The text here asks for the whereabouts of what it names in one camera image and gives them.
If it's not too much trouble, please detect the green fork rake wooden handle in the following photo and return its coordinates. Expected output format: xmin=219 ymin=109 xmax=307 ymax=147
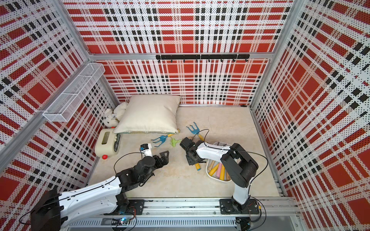
xmin=170 ymin=137 xmax=182 ymax=147

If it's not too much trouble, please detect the light green rake wooden handle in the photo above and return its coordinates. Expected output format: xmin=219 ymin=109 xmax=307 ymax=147
xmin=207 ymin=160 xmax=215 ymax=171

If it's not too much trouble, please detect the purple rake pink handle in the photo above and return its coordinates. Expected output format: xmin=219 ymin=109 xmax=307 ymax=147
xmin=216 ymin=163 xmax=222 ymax=179

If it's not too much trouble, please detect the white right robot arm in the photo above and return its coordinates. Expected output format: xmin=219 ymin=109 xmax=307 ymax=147
xmin=180 ymin=138 xmax=259 ymax=211

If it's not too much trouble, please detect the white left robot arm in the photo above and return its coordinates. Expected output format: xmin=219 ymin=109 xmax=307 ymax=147
xmin=30 ymin=151 xmax=169 ymax=231

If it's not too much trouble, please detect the white plastic storage box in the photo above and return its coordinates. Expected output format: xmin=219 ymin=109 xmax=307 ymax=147
xmin=205 ymin=141 xmax=232 ymax=183

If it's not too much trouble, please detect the cream retro radio clock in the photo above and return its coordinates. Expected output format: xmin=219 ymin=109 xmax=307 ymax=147
xmin=95 ymin=129 xmax=121 ymax=160

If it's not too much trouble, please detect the cream pillow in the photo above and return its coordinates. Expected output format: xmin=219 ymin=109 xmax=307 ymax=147
xmin=113 ymin=94 xmax=181 ymax=134

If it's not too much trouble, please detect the white plush toy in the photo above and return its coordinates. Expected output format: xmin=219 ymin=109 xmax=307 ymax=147
xmin=103 ymin=102 xmax=128 ymax=128

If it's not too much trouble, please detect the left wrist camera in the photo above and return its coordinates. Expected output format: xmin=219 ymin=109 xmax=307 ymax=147
xmin=140 ymin=143 xmax=153 ymax=157

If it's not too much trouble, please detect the white wire mesh shelf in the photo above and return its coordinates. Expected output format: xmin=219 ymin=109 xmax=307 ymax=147
xmin=42 ymin=63 xmax=104 ymax=122

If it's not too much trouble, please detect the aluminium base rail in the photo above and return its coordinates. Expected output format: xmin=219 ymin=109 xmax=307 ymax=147
xmin=67 ymin=197 xmax=305 ymax=231

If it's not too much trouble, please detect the black wall hook rail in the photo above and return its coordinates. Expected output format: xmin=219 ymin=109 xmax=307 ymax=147
xmin=156 ymin=54 xmax=250 ymax=62

